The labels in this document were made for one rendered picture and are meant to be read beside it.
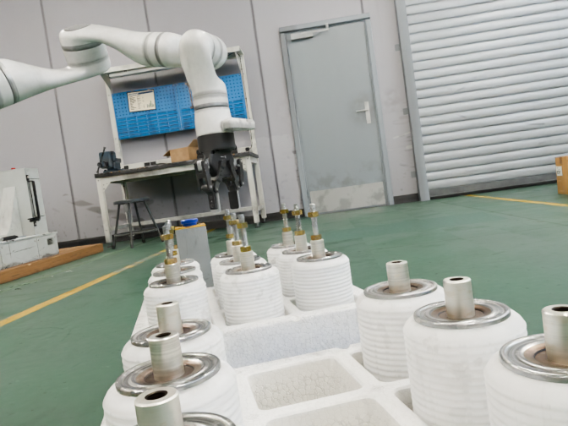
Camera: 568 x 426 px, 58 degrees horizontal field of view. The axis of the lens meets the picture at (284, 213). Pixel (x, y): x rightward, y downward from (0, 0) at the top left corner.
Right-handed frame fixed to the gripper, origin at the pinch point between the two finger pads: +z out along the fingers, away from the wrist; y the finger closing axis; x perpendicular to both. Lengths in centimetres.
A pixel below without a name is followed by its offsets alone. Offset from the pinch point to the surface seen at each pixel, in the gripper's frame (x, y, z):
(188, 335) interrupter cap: 30, 51, 10
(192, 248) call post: -14.8, -5.7, 9.3
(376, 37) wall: -103, -476, -150
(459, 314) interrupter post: 52, 44, 10
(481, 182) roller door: -17, -507, 23
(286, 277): 15.1, 5.7, 14.5
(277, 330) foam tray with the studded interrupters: 21.7, 22.4, 18.9
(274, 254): 7.9, -3.2, 11.5
